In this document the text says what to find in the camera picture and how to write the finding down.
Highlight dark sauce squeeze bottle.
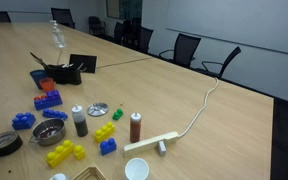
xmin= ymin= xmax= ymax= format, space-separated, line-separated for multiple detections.
xmin=71 ymin=104 xmax=89 ymax=138

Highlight black utensil caddy box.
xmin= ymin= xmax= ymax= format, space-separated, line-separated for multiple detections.
xmin=43 ymin=63 xmax=83 ymax=86

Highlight wooden box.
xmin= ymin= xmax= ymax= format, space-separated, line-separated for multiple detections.
xmin=69 ymin=162 xmax=109 ymax=180

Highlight clear hand sanitizer pump bottle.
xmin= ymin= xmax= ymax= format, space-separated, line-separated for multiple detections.
xmin=49 ymin=19 xmax=67 ymax=49

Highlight small green toy brick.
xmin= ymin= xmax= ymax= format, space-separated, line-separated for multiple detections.
xmin=112 ymin=108 xmax=124 ymax=121

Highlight brown spice shaker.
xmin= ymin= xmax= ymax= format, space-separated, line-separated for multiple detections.
xmin=129 ymin=111 xmax=142 ymax=144

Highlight round metal lid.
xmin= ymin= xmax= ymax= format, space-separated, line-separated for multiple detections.
xmin=86 ymin=102 xmax=110 ymax=118

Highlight black office chair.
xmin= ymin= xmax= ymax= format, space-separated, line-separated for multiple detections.
xmin=194 ymin=45 xmax=242 ymax=80
xmin=113 ymin=21 xmax=126 ymax=45
xmin=88 ymin=15 xmax=107 ymax=37
xmin=137 ymin=26 xmax=154 ymax=55
xmin=158 ymin=33 xmax=202 ymax=70
xmin=50 ymin=7 xmax=76 ymax=30

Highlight wooden block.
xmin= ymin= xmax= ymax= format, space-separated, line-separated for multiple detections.
xmin=122 ymin=131 xmax=180 ymax=158

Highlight black flat placard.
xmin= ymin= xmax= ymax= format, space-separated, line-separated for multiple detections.
xmin=68 ymin=53 xmax=98 ymax=74

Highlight small blue toy brick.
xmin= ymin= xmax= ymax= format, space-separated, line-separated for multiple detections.
xmin=99 ymin=137 xmax=118 ymax=156

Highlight white cup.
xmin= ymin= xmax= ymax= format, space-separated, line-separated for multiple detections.
xmin=124 ymin=157 xmax=150 ymax=180

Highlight white utensils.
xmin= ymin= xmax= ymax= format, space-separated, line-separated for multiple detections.
xmin=60 ymin=62 xmax=85 ymax=72

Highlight dark framed window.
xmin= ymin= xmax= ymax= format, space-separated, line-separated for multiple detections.
xmin=105 ymin=0 xmax=143 ymax=21

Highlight small yellow toy brick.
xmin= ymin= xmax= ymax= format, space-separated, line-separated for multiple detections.
xmin=73 ymin=144 xmax=87 ymax=161

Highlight flat blue toy brick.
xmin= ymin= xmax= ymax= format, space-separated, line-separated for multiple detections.
xmin=41 ymin=108 xmax=69 ymax=121

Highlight large blue brick red studs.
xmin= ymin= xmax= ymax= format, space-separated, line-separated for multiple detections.
xmin=33 ymin=89 xmax=64 ymax=111

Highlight red toy brick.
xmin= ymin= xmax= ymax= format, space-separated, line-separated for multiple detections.
xmin=39 ymin=77 xmax=56 ymax=93

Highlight small metal pot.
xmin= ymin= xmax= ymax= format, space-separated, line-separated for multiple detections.
xmin=28 ymin=118 xmax=67 ymax=147

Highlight long yellow toy brick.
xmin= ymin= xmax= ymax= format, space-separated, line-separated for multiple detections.
xmin=45 ymin=139 xmax=76 ymax=169

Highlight white round object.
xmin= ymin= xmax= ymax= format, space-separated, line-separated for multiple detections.
xmin=48 ymin=172 xmax=70 ymax=180

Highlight black tape roll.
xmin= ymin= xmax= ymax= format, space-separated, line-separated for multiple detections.
xmin=0 ymin=130 xmax=24 ymax=158

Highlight cream power cable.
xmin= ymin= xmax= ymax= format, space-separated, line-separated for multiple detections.
xmin=177 ymin=77 xmax=220 ymax=139

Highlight black utensil handle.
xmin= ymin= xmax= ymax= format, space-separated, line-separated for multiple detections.
xmin=29 ymin=51 xmax=49 ymax=70

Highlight white wall whiteboard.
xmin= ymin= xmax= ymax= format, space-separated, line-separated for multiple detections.
xmin=165 ymin=0 xmax=288 ymax=57

